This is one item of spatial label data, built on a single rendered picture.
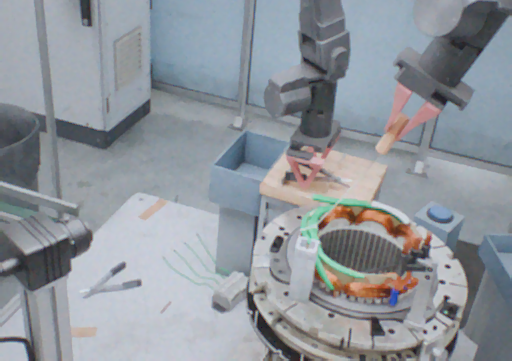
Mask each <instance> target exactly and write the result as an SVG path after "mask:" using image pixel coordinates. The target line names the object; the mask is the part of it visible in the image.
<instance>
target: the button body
mask: <svg viewBox="0 0 512 361"><path fill-rule="evenodd" d="M436 205H439V206H441V205H440V204H436V203H435V202H433V201H431V202H430V203H428V204H427V205H426V206H425V207H424V208H423V209H421V210H420V211H419V212H418V213H416V214H415V215H414V220H413V222H414V223H416V224H417V225H420V226H422V227H423V228H424V229H427V230H429V232H430V231H431V233H432V234H433V235H434V236H436V237H437V238H438V239H439V240H441V242H443V243H444V244H445V246H447V247H448V248H449V249H450V251H451V252H452V253H453V254H454V251H455V246H456V244H457V241H458V238H459V234H460V231H461V229H462V225H463V221H464V218H465V217H464V216H463V215H461V214H459V213H457V212H454V211H452V210H450V212H452V214H453V215H454V220H453V221H452V222H451V223H449V224H440V223H437V222H435V221H433V220H430V219H429V218H428V216H427V210H428V208H432V207H433V206H436Z"/></svg>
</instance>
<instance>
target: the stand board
mask: <svg viewBox="0 0 512 361"><path fill-rule="evenodd" d="M344 154H345V153H339V152H336V151H333V150H331V151H330V153H328V156H327V157H326V159H325V161H324V164H323V165H322V166H321V168H323V169H324V170H327V171H328V172H329V173H331V174H333V175H335V176H336V177H339V178H346V179H350V180H353V182H345V181H341V182H343V183H345V184H346V185H349V186H350V187H346V186H342V185H340V184H337V183H335V182H332V186H331V187H330V188H329V190H328V192H326V191H325V188H326V183H327V182H311V184H310V186H308V188H307V189H305V188H302V187H300V186H299V182H293V181H286V183H285V185H284V186H282V188H281V187H280V181H281V180H282V178H283V177H284V176H285V172H286V171H288V170H289V169H290V165H289V163H288V161H286V152H285V153H284V154H283V155H282V157H281V158H280V159H279V160H278V162H277V163H276V165H274V166H273V169H272V170H270V172H269V174H267V176H266V177H265V178H264V180H263V181H262V182H261V186H260V194H261V195H266V196H269V197H271V198H273V199H279V200H282V201H285V202H287V203H293V204H295V205H298V206H300V207H303V206H307V205H311V204H316V203H323V202H318V201H315V200H311V196H312V194H316V195H324V196H328V197H332V198H339V199H341V198H342V197H343V196H344V195H345V194H346V193H347V191H348V190H349V189H350V188H351V187H352V186H354V184H355V183H356V182H358V179H359V178H361V177H362V174H363V173H365V172H366V170H367V169H368V167H369V166H370V165H371V162H372V161H368V160H366V159H362V158H359V157H354V156H350V155H348V154H346V159H345V164H344V165H343V167H342V168H341V170H340V169H339V165H340V161H341V158H342V157H343V156H344ZM299 170H300V172H301V174H307V176H309V175H310V174H311V171H312V170H310V169H308V168H306V167H304V166H303V165H299ZM387 170H388V165H384V164H380V163H377V162H375V161H374V162H373V163H372V165H371V167H370V168H369V170H367V173H366V175H365V174H363V177H362V178H361V179H360V181H359V182H358V183H357V184H356V185H355V186H354V187H353V188H352V189H351V190H349V193H347V195H345V197H344V198H343V199H359V200H364V201H369V202H373V201H374V200H375V196H376V195H377V193H378V191H379V188H380V186H381V184H382V182H383V181H384V178H385V176H386V174H387ZM364 175H365V176H364Z"/></svg>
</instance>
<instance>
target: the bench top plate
mask: <svg viewBox="0 0 512 361"><path fill-rule="evenodd" d="M159 199H160V198H157V197H155V196H152V195H146V194H143V193H138V192H137V193H136V194H135V195H133V196H132V197H131V198H130V199H129V200H128V201H127V202H126V203H125V204H124V205H123V206H122V207H121V208H120V209H119V210H118V211H117V212H116V213H115V214H114V215H113V216H112V217H111V218H110V219H109V220H108V221H107V222H106V223H105V224H103V226H102V227H101V228H100V229H99V230H98V231H97V232H96V233H95V234H94V235H93V242H91V246H90V250H88V251H87V252H86V253H84V254H82V255H81V256H79V257H77V258H76V259H72V272H69V273H68V274H69V278H68V279H67V297H68V306H69V314H70V323H71V328H85V327H97V333H96V337H71V340H72V349H73V357H74V361H227V357H228V356H229V355H230V353H231V351H232V350H233V348H235V345H236V344H237V343H239V342H240V340H241V339H243V338H244V336H245V335H246V334H248V333H249V332H251V331H252V330H253V328H252V325H251V323H250V321H249V320H248V316H249V315H248V314H247V312H246V308H245V301H244V299H243V300H239V301H238V302H237V303H236V304H235V305H234V307H233V308H232V309H229V310H228V311H227V310H226V311H225V312H224V313H222V314H221V313H218V312H217V311H216V310H214V309H212V308H211V306H210V304H212V303H213V302H214V301H212V296H213V295H214V289H212V288H211V287H214V288H215V287H218V283H216V282H215V281H214V280H213V279H215V280H217V281H218V282H219V283H221V282H222V281H224V280H225V279H227V277H226V276H223V277H224V278H225V279H223V278H222V277H221V276H220V275H219V274H212V273H210V271H209V270H211V271H212V272H214V273H215V262H216V251H217V239H218V226H219V215H215V214H213V213H210V212H207V211H202V210H198V209H196V208H194V207H188V206H185V205H182V204H180V203H174V202H171V201H168V200H167V201H168V203H166V204H165V205H164V207H161V208H160V210H159V211H156V212H155V214H154V215H152V216H151V217H149V218H148V219H147V220H145V221H144V220H142V219H140V218H138V217H137V216H139V215H140V214H142V213H143V212H145V211H146V210H147V209H148V208H149V207H151V206H152V205H153V204H154V203H155V202H156V201H157V200H159ZM196 232H197V233H198V235H199V236H200V238H201V240H202V242H203V244H204V245H205V246H206V249H208V251H209V253H210V255H211V256H212V257H213V258H214V259H215V262H214V261H213V260H212V258H211V257H210V255H209V253H207V251H206V249H205V247H204V246H203V245H202V242H201V241H200V240H199V238H198V236H197V233H196ZM183 241H184V242H185V243H186V244H187V245H189V247H191V248H192V249H193V251H194V252H195V253H197V254H198V257H200V258H201V260H202V262H203V263H204V264H205V265H206V267H207V268H208V269H209V270H206V267H205V266H203V264H202V262H201V261H200V260H199V259H198V257H197V256H196V255H195V253H193V251H192V250H191V249H189V247H188V246H187V245H185V243H184V242H183ZM173 249H175V250H176V252H177V253H179V254H180V255H181V256H182V257H183V258H185V260H186V262H188V263H189V266H191V267H192V269H193V270H194V271H195V272H196V273H197V274H198V275H200V276H202V277H206V278H213V279H202V278H200V277H198V276H197V275H196V274H194V273H193V270H191V269H190V268H189V266H188V265H187V263H186V262H185V261H184V260H183V259H182V258H181V257H180V256H179V255H178V254H177V253H175V252H174V251H173ZM162 255H163V256H164V258H166V260H167V261H168V263H169V264H170V265H171V266H172V267H173V268H174V269H175V270H177V271H179V272H180V273H181V274H183V275H185V276H187V277H189V278H190V279H193V281H194V282H196V283H209V284H210V286H211V287H210V286H208V285H206V284H202V285H197V284H196V283H193V282H192V281H191V280H189V279H187V278H185V277H184V276H183V275H180V274H179V273H177V272H176V271H175V270H172V268H171V267H170V266H168V263H167V262H165V260H164V258H163V256H162ZM123 261H125V262H126V268H125V269H124V270H122V271H120V272H119V273H117V274H116V275H114V276H111V277H110V278H109V279H108V280H107V281H106V282H105V283H104V284H102V285H101V286H107V285H111V284H122V283H123V282H126V281H130V280H133V279H142V286H140V287H137V288H130V289H126V290H123V289H115V290H107V291H98V292H95V293H93V294H91V295H89V296H88V297H86V298H82V297H84V296H85V295H86V294H87V293H89V290H88V291H85V292H80V293H79V290H81V289H86V288H89V287H92V286H94V285H95V284H97V283H98V281H99V280H101V279H102V278H103V277H104V276H106V275H107V273H108V272H109V271H110V270H111V269H112V268H113V267H116V265H118V264H119V263H121V262H123ZM458 330H459V336H458V340H457V345H456V347H455V350H454V351H453V355H452V356H451V358H450V359H449V360H448V361H472V360H473V358H474V356H475V352H476V349H477V347H478V345H477V344H476V343H474V342H473V341H471V340H470V338H468V337H466V335H465V334H463V333H462V332H461V330H460V329H458ZM7 336H19V337H23V338H26V334H25V328H24V323H23V317H22V307H21V308H19V309H18V310H17V312H15V313H14V314H13V316H12V317H10V318H9V319H8V321H6V322H5V323H4V324H3V326H1V327H0V337H7ZM0 361H28V358H27V355H26V352H25V346H24V344H23V343H12V342H9V343H1V344H0Z"/></svg>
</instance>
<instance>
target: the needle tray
mask: <svg viewBox="0 0 512 361"><path fill-rule="evenodd" d="M477 253H478V255H480V257H481V259H482V262H483V263H484V264H485V266H486V268H487V271H488V272H489V273H490V275H491V278H492V279H493V281H494V282H495V284H496V286H497V288H498V290H499V291H498V293H497V295H496V299H495V301H494V304H493V306H492V310H491V312H490V314H489V317H488V321H487V323H486V325H485V327H484V332H483V334H482V336H481V338H480V340H479V345H478V347H477V349H476V352H475V356H474V358H473V360H472V361H512V234H488V233H485V234H484V235H483V238H482V242H481V245H480V247H479V250H478V252H477Z"/></svg>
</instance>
